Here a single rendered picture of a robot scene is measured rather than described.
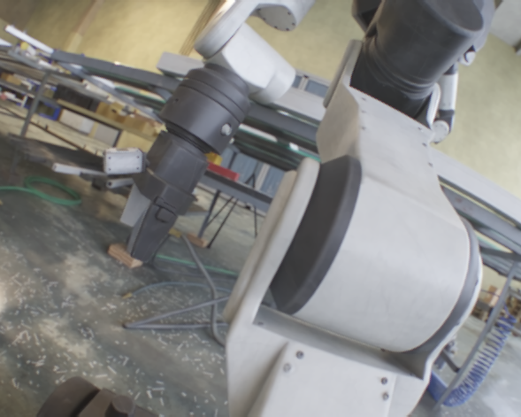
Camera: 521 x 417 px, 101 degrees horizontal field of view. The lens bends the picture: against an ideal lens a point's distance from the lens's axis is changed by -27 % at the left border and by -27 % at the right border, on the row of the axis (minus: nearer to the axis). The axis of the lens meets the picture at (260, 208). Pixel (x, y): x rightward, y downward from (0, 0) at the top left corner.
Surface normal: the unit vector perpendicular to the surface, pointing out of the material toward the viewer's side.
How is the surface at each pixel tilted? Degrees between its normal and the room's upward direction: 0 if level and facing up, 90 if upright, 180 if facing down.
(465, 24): 77
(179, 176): 91
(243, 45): 91
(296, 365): 51
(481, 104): 90
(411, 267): 84
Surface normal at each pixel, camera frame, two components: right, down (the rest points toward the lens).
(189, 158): 0.51, 0.30
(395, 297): -0.13, 0.25
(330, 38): -0.18, -0.02
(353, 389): 0.22, -0.54
